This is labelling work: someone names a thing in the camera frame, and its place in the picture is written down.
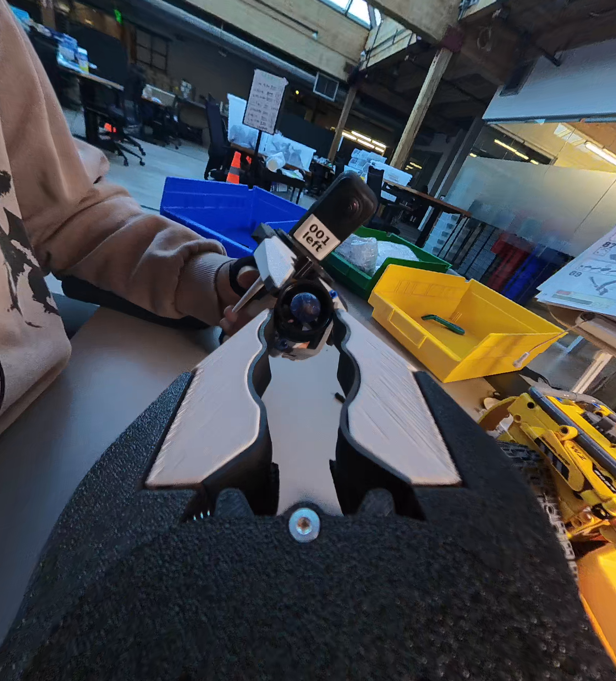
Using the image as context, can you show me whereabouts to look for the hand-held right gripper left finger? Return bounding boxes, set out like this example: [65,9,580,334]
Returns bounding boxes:
[144,313,278,513]

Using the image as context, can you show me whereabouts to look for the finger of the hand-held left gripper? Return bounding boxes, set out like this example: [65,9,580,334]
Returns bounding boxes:
[254,237,296,293]

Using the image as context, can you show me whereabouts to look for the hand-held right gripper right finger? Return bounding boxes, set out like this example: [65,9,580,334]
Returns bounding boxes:
[335,310,463,515]

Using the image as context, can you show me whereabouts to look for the grey block head assembly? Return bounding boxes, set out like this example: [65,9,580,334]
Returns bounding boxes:
[268,277,338,361]

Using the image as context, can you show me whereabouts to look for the person's left forearm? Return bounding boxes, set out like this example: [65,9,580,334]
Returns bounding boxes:
[37,138,234,326]

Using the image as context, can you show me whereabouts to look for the grey desk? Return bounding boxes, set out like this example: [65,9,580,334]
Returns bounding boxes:
[0,287,500,676]

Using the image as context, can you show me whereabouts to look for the person's left hand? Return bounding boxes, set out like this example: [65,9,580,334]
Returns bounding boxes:
[216,260,278,337]

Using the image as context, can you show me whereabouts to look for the black office chair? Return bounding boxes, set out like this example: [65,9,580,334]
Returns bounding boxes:
[367,166,387,214]
[204,98,235,182]
[92,66,147,167]

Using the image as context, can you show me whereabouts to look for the clear plastic bags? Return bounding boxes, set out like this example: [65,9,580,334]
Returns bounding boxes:
[335,236,420,277]

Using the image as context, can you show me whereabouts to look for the green storage bin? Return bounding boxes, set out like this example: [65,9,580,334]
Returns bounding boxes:
[323,226,452,300]

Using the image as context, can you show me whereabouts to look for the wooden background table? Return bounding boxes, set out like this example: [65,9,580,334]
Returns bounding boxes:
[383,180,472,249]

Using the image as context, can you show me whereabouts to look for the blue storage bin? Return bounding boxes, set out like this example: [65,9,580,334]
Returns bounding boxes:
[160,177,319,259]

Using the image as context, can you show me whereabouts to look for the small yellow storage bin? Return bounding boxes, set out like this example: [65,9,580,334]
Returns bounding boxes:
[368,264,567,384]

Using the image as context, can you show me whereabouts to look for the wooden pillar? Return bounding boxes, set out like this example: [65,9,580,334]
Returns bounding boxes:
[390,48,453,170]

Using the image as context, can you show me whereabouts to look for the green brick separator tool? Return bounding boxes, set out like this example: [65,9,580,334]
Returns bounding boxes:
[421,314,466,336]

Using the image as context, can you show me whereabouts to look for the white notice board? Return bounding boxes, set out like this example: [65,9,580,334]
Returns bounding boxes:
[243,69,288,135]

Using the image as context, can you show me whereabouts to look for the stacked storage bins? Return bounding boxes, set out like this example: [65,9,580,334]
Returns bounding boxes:
[428,213,575,306]

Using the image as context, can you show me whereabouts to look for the yellow toy robot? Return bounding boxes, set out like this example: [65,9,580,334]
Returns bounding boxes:
[478,388,616,575]

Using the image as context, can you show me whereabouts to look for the book stand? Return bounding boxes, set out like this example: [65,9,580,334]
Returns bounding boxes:
[513,306,616,394]

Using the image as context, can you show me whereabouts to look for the instruction booklet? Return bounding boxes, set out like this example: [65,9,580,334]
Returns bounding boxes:
[537,211,616,338]

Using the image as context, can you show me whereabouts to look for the person in beige hoodie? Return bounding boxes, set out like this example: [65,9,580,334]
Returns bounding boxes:
[0,0,112,469]

